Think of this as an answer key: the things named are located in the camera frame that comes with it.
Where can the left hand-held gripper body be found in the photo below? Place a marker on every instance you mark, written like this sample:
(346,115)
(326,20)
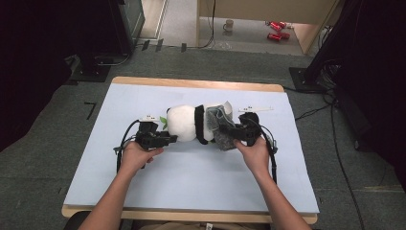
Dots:
(150,137)

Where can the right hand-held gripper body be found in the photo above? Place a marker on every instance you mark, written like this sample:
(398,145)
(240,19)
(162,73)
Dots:
(249,131)

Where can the grey fluffy cloth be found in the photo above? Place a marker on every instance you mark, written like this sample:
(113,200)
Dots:
(223,142)

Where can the panda plush toy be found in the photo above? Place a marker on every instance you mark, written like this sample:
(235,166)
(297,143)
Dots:
(182,123)

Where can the person's left hand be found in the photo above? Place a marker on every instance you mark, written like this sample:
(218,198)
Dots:
(137,158)

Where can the person's right hand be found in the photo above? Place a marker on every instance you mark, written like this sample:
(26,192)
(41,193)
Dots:
(255,156)

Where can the pale blue table mat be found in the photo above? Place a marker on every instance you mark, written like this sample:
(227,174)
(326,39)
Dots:
(191,182)

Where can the wooden table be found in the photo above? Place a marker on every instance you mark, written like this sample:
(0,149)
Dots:
(204,84)

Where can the black stand base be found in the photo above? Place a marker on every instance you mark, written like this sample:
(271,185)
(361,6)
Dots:
(92,72)

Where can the black tape strip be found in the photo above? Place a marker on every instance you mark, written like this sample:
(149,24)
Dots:
(159,45)
(184,47)
(145,45)

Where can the red drink can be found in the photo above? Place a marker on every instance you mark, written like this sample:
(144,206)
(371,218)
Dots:
(274,37)
(285,35)
(282,24)
(275,26)

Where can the beige mug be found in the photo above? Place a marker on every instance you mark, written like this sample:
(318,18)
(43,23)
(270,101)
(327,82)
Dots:
(228,25)

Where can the dark cabinet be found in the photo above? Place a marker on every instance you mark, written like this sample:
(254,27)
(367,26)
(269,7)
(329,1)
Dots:
(130,22)

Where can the black slanted stand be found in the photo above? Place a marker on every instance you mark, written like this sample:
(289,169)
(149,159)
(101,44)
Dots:
(328,41)

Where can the beige wooden desk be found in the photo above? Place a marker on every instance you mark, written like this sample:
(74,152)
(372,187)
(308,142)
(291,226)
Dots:
(265,8)

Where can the dark curtain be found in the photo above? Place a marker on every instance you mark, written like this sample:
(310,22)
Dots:
(383,80)
(38,64)

